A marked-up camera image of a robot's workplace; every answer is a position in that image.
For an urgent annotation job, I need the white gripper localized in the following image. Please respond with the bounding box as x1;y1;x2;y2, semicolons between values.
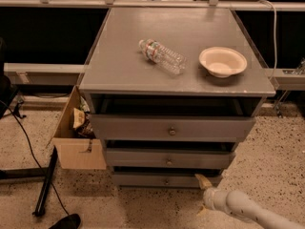
195;174;228;217

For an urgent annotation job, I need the grey bottom drawer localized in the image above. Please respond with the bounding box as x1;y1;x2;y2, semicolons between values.
111;172;223;190

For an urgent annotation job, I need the grey drawer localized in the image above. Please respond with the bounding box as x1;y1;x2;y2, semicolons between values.
106;148;235;169
90;114;255;142
111;172;223;190

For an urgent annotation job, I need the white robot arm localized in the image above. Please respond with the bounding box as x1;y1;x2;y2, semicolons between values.
195;174;305;229

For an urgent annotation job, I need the grey middle drawer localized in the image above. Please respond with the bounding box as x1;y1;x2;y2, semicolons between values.
106;148;235;169

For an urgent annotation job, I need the grey drawer cabinet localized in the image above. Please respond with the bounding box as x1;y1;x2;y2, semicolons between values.
80;8;275;184

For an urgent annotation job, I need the grey top drawer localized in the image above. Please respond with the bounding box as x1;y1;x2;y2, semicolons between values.
90;114;255;142

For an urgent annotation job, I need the black shoe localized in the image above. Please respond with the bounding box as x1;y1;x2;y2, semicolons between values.
49;214;81;229

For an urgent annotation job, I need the white paper bowl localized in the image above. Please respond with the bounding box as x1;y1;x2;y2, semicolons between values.
199;47;248;78

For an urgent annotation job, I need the brown cardboard box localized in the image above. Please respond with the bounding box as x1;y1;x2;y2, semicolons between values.
51;86;107;170

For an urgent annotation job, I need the snack bag in box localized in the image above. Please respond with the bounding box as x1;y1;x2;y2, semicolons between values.
73;108;86;129

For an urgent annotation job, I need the clear plastic water bottle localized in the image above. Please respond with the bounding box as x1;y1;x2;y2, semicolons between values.
138;39;186;75

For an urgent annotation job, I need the black metal stand leg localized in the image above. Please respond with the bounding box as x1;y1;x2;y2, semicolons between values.
32;149;58;218

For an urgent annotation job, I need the white cable at right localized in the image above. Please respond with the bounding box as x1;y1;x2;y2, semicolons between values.
257;0;278;81

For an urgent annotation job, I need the black cable on floor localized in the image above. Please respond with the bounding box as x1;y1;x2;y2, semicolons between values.
0;99;70;217

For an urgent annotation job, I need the grey metal rail frame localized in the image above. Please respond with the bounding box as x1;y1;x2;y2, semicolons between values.
0;0;305;92

